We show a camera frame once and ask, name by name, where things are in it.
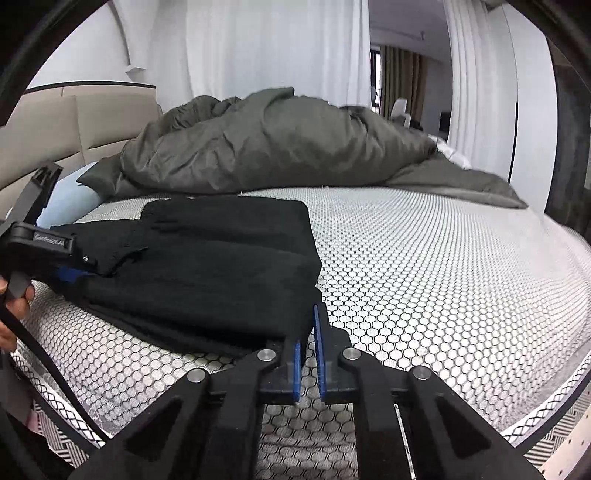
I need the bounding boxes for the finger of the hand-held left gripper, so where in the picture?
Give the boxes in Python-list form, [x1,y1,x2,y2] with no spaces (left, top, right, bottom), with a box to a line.
[46,256,118,289]

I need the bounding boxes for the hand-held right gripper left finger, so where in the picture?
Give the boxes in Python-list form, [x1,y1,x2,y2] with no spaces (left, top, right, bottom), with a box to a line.
[69,339,303,480]

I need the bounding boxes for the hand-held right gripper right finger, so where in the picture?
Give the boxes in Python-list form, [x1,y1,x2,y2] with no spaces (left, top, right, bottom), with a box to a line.
[313,302,541,480]

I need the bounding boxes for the black pants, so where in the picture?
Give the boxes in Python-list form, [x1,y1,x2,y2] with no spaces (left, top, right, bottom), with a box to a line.
[48,196,324,358]

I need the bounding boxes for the person's left hand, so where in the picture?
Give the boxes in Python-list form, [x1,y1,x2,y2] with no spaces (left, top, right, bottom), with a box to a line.
[0,276,36,352]

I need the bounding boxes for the light blue pillow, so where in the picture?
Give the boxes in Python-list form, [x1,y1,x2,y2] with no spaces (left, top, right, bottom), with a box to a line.
[37,161,102,229]

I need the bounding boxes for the beige padded headboard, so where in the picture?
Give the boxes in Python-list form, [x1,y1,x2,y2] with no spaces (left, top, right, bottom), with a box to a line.
[0,90,164,222]

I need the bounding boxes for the honeycomb mesh mattress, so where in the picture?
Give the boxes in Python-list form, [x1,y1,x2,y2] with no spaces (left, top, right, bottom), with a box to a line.
[9,185,591,480]

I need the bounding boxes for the dark grey puffer jacket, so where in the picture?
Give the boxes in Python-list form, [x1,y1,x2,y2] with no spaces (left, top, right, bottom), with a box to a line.
[76,87,529,209]

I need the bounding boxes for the white chair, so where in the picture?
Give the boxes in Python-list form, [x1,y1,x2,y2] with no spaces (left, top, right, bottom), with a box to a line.
[390,98,413,129]

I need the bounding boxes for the brown curtain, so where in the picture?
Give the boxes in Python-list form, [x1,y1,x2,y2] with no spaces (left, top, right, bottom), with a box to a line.
[381,44,430,121]

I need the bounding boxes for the white curtain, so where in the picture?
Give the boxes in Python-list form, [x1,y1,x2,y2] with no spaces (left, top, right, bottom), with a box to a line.
[185,0,370,109]
[443,0,513,171]

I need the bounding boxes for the dark wardrobe panel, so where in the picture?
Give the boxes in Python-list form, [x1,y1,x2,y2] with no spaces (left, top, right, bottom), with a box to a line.
[547,37,591,241]

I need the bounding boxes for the black strap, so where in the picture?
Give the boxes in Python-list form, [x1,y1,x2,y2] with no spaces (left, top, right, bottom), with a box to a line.
[0,295,109,455]

